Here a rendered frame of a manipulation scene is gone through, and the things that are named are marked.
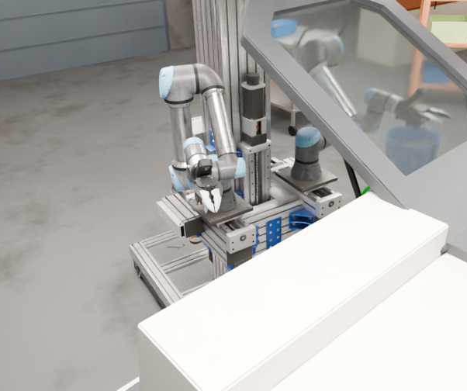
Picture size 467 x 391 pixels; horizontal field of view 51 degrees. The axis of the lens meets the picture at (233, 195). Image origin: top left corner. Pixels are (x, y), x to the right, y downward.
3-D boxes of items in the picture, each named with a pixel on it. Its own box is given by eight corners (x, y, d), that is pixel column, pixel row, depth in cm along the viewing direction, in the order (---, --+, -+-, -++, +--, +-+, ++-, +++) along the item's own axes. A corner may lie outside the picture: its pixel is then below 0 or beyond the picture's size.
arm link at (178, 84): (208, 192, 211) (198, 67, 184) (174, 198, 209) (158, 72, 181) (202, 180, 222) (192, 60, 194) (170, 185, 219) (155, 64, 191)
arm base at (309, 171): (285, 172, 246) (285, 154, 241) (308, 164, 253) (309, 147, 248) (303, 185, 235) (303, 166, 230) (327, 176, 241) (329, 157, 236)
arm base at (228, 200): (197, 201, 225) (195, 182, 220) (226, 192, 232) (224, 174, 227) (213, 216, 214) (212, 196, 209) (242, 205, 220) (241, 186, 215)
